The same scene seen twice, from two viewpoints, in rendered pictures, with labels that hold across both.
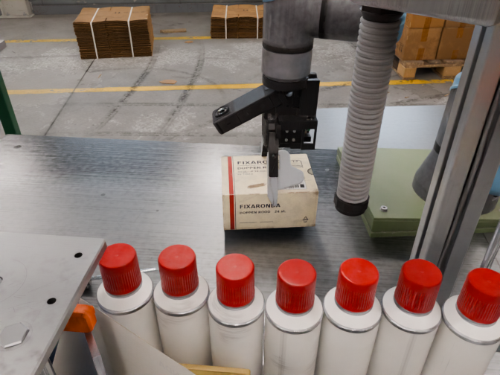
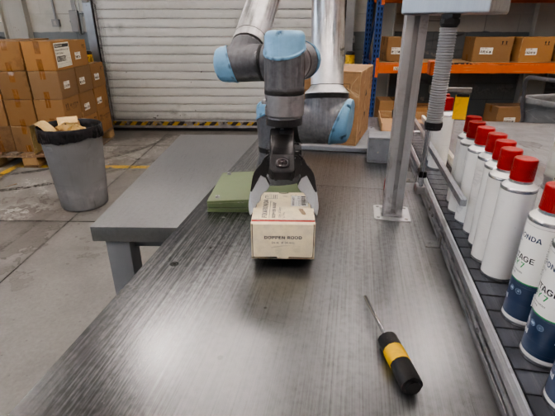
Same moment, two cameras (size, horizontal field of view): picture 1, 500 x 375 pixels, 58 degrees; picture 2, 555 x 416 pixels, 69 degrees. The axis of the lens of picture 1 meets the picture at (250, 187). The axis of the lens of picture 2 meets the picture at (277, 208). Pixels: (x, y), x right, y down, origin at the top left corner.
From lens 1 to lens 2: 95 cm
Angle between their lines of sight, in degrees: 73
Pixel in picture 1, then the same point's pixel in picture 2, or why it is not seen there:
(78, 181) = (174, 391)
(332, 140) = (175, 210)
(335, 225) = not seen: hidden behind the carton
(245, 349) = not seen: hidden behind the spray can
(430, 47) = not seen: outside the picture
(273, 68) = (300, 108)
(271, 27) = (298, 77)
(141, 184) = (208, 323)
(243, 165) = (269, 215)
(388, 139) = (189, 191)
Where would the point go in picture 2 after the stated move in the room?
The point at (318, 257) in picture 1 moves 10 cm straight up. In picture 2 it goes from (334, 231) to (336, 191)
